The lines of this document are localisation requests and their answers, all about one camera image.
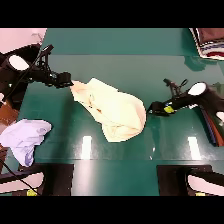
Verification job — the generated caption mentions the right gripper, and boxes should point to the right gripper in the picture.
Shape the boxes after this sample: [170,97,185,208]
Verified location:
[147,101,177,117]

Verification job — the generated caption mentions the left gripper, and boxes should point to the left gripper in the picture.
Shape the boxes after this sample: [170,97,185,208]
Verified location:
[52,71,75,90]

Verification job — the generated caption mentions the cream shirt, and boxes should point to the cream shirt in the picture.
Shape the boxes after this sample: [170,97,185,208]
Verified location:
[69,77,148,144]

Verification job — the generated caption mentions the heap of clothes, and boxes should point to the heap of clothes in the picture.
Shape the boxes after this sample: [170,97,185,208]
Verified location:
[199,105,224,148]

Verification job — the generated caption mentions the pale pink garment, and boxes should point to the pale pink garment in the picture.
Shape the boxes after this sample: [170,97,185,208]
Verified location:
[0,27,48,55]

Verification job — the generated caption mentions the lavender garment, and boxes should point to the lavender garment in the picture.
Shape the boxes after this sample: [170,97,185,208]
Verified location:
[0,118,53,168]

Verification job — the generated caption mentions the white striped garment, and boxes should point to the white striped garment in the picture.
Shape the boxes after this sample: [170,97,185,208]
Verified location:
[189,27,224,62]

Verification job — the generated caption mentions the brown garment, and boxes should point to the brown garment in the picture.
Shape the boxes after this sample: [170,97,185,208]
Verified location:
[195,27,224,45]

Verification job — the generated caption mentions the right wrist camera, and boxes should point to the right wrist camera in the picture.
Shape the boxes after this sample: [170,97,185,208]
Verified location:
[162,77,190,97]

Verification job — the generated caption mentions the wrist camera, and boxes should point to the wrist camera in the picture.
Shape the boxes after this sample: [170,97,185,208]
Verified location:
[162,77,190,97]
[37,44,55,69]

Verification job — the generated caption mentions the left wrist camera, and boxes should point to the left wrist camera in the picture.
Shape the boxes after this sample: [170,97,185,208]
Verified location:
[37,44,55,69]

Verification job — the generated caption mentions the black cable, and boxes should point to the black cable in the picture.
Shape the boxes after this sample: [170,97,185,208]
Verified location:
[0,159,42,197]

